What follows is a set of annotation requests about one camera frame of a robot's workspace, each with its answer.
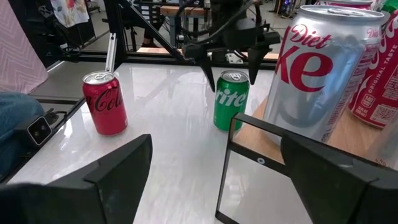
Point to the red Coke Zero can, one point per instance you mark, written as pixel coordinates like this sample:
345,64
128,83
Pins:
107,109

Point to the wooden shelf rack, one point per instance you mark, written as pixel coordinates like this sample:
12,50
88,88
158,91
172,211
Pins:
351,137

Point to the person's leg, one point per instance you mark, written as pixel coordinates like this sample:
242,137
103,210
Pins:
15,118

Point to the white floral cloth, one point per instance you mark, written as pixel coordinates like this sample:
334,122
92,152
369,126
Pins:
70,12

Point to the green Sprite can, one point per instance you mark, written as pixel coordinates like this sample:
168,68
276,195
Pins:
392,4
230,105

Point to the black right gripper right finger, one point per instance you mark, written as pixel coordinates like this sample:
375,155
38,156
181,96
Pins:
342,199

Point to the pink patterned cloth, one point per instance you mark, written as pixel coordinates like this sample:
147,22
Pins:
18,46

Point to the red Coca-Cola original taste can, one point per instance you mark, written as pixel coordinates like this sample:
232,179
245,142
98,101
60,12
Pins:
379,81

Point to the small grey camera box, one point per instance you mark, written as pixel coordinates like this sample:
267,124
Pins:
38,132

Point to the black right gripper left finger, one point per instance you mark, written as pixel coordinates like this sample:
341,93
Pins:
77,205

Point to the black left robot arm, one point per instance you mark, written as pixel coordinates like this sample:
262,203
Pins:
227,9

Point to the silver Diet Coke can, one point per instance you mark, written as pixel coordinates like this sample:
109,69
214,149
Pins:
317,87

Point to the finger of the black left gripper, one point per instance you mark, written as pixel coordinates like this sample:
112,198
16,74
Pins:
255,62
203,59

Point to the wooden workbench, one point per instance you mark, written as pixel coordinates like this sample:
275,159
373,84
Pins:
183,11

